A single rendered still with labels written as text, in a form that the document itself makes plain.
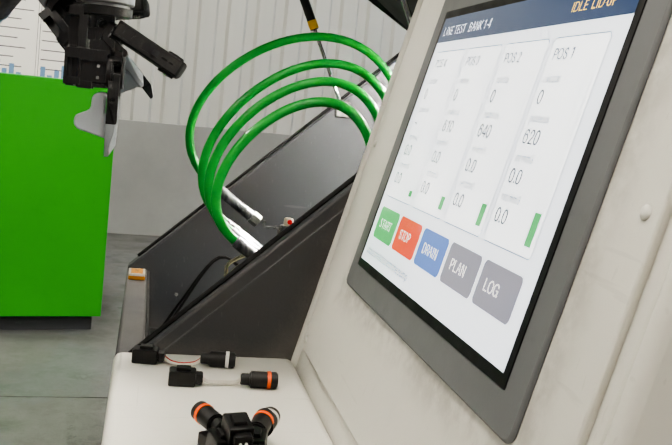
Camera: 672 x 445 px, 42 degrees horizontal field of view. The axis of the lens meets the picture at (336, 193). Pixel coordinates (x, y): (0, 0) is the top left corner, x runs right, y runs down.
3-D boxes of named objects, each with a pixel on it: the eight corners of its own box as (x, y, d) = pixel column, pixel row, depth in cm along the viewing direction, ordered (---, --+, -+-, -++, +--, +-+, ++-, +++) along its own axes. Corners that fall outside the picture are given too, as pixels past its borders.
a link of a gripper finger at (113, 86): (104, 122, 127) (109, 62, 126) (117, 123, 127) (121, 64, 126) (102, 124, 122) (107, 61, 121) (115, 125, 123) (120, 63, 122)
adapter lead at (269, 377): (167, 387, 97) (169, 368, 96) (168, 380, 99) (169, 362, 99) (277, 392, 99) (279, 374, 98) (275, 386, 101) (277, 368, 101)
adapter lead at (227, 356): (130, 363, 103) (132, 346, 103) (133, 358, 105) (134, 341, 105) (234, 371, 105) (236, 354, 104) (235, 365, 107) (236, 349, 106)
